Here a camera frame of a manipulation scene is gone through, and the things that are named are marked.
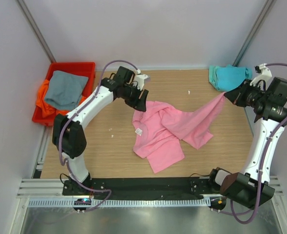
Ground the teal folded t shirt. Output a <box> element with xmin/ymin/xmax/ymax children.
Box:
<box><xmin>209</xmin><ymin>65</ymin><xmax>252</xmax><ymax>92</ymax></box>

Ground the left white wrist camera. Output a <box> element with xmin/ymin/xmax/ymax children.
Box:
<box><xmin>132</xmin><ymin>69</ymin><xmax>151</xmax><ymax>91</ymax></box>

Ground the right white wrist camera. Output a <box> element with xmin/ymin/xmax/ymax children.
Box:
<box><xmin>249</xmin><ymin>63</ymin><xmax>272</xmax><ymax>87</ymax></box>

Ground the orange t shirt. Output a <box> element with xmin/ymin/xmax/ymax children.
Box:
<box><xmin>36</xmin><ymin>81</ymin><xmax>83</xmax><ymax>117</ymax></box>

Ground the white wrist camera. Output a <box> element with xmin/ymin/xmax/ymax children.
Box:
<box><xmin>132</xmin><ymin>69</ymin><xmax>151</xmax><ymax>91</ymax></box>
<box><xmin>249</xmin><ymin>63</ymin><xmax>272</xmax><ymax>87</ymax></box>

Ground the purple cable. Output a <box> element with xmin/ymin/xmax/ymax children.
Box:
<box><xmin>57</xmin><ymin>59</ymin><xmax>141</xmax><ymax>212</ymax></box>
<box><xmin>230</xmin><ymin>62</ymin><xmax>287</xmax><ymax>224</ymax></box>

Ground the pink t shirt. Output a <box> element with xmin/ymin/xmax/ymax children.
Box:
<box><xmin>132</xmin><ymin>94</ymin><xmax>226</xmax><ymax>173</ymax></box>

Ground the right corner metal post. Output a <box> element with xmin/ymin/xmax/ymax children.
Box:
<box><xmin>232</xmin><ymin>0</ymin><xmax>277</xmax><ymax>67</ymax></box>

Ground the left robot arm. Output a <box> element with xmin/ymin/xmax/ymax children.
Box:
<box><xmin>52</xmin><ymin>66</ymin><xmax>150</xmax><ymax>195</ymax></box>

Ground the grey t shirt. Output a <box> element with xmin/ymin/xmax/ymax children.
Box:
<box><xmin>44</xmin><ymin>70</ymin><xmax>88</xmax><ymax>111</ymax></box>

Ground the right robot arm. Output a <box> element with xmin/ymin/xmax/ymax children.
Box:
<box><xmin>207</xmin><ymin>77</ymin><xmax>287</xmax><ymax>210</ymax></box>

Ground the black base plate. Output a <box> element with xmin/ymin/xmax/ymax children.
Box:
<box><xmin>62</xmin><ymin>176</ymin><xmax>237</xmax><ymax>196</ymax></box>

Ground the red plastic bin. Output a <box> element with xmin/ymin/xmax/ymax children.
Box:
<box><xmin>32</xmin><ymin>62</ymin><xmax>96</xmax><ymax>126</ymax></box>

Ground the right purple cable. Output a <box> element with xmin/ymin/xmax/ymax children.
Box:
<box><xmin>230</xmin><ymin>62</ymin><xmax>287</xmax><ymax>224</ymax></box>

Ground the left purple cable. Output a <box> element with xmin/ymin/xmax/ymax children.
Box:
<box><xmin>57</xmin><ymin>59</ymin><xmax>141</xmax><ymax>212</ymax></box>

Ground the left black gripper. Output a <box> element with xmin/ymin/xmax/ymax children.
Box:
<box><xmin>121</xmin><ymin>83</ymin><xmax>148</xmax><ymax>112</ymax></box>

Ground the left corner metal post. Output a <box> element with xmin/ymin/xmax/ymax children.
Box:
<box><xmin>16</xmin><ymin>0</ymin><xmax>56</xmax><ymax>63</ymax></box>

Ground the corner metal post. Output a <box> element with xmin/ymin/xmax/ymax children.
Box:
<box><xmin>16</xmin><ymin>0</ymin><xmax>56</xmax><ymax>63</ymax></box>
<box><xmin>232</xmin><ymin>0</ymin><xmax>277</xmax><ymax>67</ymax></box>

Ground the slotted cable duct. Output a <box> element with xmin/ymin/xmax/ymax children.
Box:
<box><xmin>28</xmin><ymin>197</ymin><xmax>210</xmax><ymax>208</ymax></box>

